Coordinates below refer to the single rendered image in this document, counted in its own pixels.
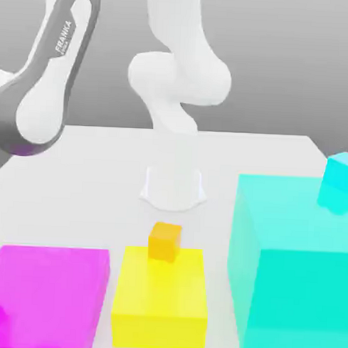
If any large yellow box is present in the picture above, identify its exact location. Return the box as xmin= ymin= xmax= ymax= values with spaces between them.
xmin=110 ymin=244 xmax=212 ymax=348

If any small cyan cube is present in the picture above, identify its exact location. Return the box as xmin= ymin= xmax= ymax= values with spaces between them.
xmin=315 ymin=150 xmax=348 ymax=217

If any large magenta box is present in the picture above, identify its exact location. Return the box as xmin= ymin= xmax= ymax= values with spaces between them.
xmin=0 ymin=243 xmax=112 ymax=348

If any small orange cube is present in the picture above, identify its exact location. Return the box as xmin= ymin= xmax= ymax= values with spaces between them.
xmin=147 ymin=221 xmax=183 ymax=264

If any large turquoise box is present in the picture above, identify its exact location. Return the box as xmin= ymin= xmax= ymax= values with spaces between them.
xmin=223 ymin=172 xmax=348 ymax=348

